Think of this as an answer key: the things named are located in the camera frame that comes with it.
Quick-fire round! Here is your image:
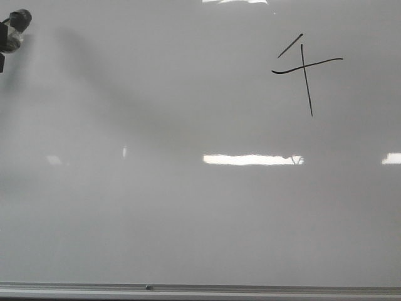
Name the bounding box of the grey aluminium whiteboard frame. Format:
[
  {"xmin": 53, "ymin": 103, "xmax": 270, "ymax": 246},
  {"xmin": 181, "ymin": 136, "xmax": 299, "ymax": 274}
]
[{"xmin": 1, "ymin": 282, "xmax": 400, "ymax": 300}]

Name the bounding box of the white dry-erase marker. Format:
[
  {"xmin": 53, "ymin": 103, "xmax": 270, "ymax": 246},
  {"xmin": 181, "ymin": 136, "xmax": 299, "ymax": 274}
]
[{"xmin": 3, "ymin": 9, "xmax": 32, "ymax": 53}]

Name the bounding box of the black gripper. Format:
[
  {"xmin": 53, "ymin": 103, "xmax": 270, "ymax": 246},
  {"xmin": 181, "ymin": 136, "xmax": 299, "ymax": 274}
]
[{"xmin": 0, "ymin": 18, "xmax": 10, "ymax": 73}]

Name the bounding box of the white whiteboard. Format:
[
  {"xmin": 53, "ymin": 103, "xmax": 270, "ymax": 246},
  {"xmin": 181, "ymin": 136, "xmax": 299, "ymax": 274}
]
[{"xmin": 1, "ymin": 1, "xmax": 400, "ymax": 287}]

